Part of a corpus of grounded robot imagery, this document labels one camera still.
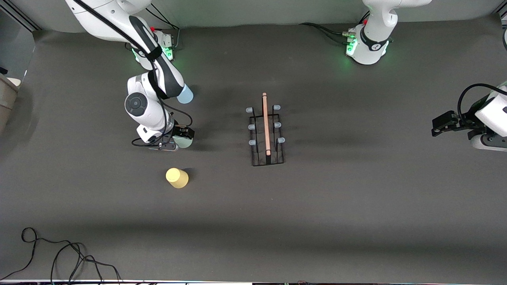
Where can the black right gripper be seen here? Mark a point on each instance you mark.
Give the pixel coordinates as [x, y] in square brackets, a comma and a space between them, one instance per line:
[179, 131]

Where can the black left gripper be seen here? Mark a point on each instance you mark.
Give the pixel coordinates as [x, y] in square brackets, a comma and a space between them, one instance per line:
[466, 120]

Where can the pale green plastic cup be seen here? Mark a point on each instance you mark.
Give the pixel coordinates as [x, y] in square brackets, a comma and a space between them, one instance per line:
[184, 143]

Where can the yellow plastic cup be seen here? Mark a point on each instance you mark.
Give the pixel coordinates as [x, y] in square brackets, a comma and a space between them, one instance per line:
[177, 178]

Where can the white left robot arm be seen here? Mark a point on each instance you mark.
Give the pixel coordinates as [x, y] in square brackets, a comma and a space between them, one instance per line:
[374, 47]

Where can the light blue plastic cup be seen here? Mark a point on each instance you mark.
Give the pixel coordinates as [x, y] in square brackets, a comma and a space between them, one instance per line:
[186, 97]

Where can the beige box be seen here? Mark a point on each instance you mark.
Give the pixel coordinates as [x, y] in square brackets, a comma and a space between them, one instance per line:
[8, 103]

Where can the aluminium frame rail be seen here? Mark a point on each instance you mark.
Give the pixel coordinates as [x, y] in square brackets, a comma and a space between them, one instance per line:
[23, 18]
[502, 14]

